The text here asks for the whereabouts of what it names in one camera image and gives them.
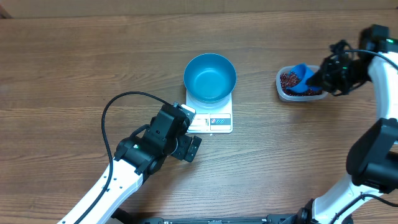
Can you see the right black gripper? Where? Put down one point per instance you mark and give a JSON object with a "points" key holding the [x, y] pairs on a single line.
{"points": [[322, 79]]}

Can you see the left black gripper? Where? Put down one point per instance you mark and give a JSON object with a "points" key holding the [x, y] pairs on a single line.
{"points": [[181, 153]]}

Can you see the blue plastic measuring scoop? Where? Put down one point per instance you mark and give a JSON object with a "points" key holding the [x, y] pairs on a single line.
{"points": [[303, 73]]}

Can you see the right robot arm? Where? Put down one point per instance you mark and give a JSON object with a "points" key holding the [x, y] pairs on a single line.
{"points": [[371, 166]]}

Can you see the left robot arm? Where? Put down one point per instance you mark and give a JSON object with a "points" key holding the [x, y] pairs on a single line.
{"points": [[136, 158]]}

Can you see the white digital kitchen scale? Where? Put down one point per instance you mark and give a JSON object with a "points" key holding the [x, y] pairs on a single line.
{"points": [[211, 118]]}

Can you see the blue metal bowl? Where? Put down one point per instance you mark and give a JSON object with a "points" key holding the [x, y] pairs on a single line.
{"points": [[210, 77]]}

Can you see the clear plastic food container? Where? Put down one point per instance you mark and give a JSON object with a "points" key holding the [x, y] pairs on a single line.
{"points": [[293, 99]]}

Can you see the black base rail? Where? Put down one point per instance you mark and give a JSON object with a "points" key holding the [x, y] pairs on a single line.
{"points": [[123, 217]]}

